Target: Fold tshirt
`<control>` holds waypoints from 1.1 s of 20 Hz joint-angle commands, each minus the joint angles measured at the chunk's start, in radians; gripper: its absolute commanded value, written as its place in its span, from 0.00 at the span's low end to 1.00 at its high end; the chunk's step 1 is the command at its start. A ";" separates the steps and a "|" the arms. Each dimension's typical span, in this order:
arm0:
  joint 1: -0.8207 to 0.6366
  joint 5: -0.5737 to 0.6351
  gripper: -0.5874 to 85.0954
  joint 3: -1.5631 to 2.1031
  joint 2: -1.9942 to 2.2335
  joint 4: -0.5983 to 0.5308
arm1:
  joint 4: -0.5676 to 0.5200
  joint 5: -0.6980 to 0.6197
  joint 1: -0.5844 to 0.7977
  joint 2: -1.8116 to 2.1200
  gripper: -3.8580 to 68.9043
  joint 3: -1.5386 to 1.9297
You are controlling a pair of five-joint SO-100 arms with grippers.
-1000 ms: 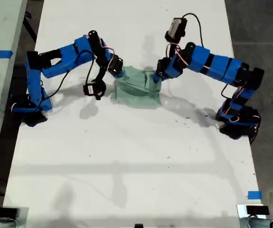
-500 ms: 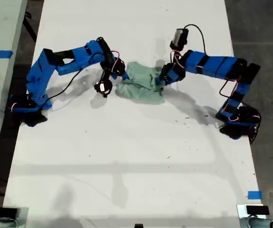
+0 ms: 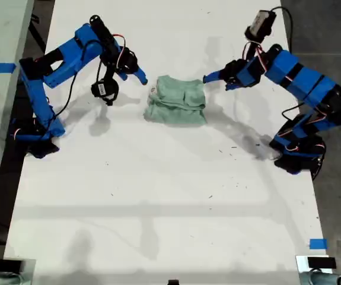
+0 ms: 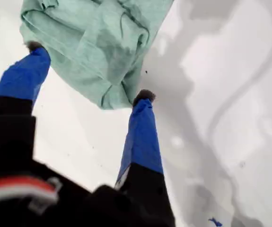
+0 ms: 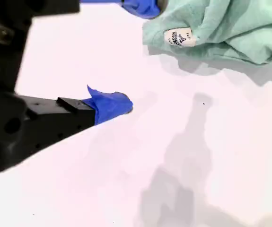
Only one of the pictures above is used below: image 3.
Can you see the blue tape patch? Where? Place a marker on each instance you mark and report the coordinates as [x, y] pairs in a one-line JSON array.
[[318, 244]]

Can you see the black camera stalk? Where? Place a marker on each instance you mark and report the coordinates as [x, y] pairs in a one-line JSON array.
[[114, 89], [257, 37]]

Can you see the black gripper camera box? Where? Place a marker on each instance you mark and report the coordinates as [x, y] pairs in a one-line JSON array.
[[262, 22], [98, 89]]

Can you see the small black block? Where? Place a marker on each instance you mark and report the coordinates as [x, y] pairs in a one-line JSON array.
[[173, 282]]

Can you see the small black box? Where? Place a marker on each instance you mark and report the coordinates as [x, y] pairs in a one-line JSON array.
[[8, 266], [321, 263]]

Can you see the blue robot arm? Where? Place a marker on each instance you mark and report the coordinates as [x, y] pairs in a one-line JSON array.
[[303, 78], [36, 98]]

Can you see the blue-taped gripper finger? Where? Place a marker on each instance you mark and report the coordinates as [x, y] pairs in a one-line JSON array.
[[142, 76], [122, 76], [213, 76]]

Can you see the pale green T-shirt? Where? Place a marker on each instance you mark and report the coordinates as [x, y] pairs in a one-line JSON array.
[[176, 104]]

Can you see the grey metal tube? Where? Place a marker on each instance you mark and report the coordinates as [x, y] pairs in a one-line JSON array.
[[1, 280], [321, 279]]

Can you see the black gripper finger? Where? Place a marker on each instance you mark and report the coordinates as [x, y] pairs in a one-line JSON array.
[[231, 86]]

